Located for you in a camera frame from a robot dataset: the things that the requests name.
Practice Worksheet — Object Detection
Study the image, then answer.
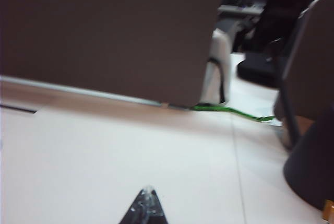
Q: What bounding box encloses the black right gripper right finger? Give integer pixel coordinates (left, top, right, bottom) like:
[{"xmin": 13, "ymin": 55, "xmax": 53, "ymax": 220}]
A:
[{"xmin": 148, "ymin": 186, "xmax": 170, "ymax": 224}]

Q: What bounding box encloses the large dark grey cylinder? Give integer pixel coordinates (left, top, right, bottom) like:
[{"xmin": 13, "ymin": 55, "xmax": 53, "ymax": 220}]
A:
[{"xmin": 282, "ymin": 103, "xmax": 334, "ymax": 211}]

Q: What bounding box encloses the wide brown desk partition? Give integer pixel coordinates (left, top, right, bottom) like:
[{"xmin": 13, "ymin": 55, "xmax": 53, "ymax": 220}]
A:
[{"xmin": 0, "ymin": 0, "xmax": 223, "ymax": 110}]

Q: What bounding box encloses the grey partition base rail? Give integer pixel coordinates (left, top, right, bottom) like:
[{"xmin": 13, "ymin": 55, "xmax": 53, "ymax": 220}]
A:
[{"xmin": 0, "ymin": 75, "xmax": 190, "ymax": 110}]

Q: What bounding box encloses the black flat case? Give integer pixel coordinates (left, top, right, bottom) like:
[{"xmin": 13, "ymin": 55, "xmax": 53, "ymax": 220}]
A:
[{"xmin": 236, "ymin": 51, "xmax": 285, "ymax": 87}]

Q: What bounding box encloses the white desk cable hatch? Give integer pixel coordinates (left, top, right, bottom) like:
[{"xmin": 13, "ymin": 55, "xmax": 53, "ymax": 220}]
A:
[{"xmin": 0, "ymin": 103, "xmax": 42, "ymax": 115}]

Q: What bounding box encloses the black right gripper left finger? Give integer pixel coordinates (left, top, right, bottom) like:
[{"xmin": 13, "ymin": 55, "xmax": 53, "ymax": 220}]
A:
[{"xmin": 118, "ymin": 186, "xmax": 151, "ymax": 224}]

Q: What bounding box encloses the seated person in jacket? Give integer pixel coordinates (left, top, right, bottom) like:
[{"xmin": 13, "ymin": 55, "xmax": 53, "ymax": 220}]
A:
[{"xmin": 252, "ymin": 0, "xmax": 334, "ymax": 52}]

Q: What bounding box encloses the white bag with black straps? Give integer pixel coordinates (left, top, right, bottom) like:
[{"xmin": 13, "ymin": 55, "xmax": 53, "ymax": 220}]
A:
[{"xmin": 202, "ymin": 29, "xmax": 232, "ymax": 105}]

